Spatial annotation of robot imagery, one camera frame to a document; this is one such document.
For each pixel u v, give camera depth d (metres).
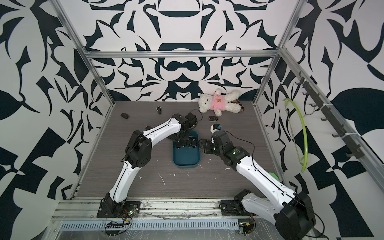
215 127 0.72
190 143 0.96
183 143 0.96
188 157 0.93
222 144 0.59
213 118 1.09
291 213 0.38
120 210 0.67
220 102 1.11
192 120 0.80
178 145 0.95
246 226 0.72
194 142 0.97
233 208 0.74
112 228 0.72
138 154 0.58
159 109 1.14
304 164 0.64
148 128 1.05
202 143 0.71
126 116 1.11
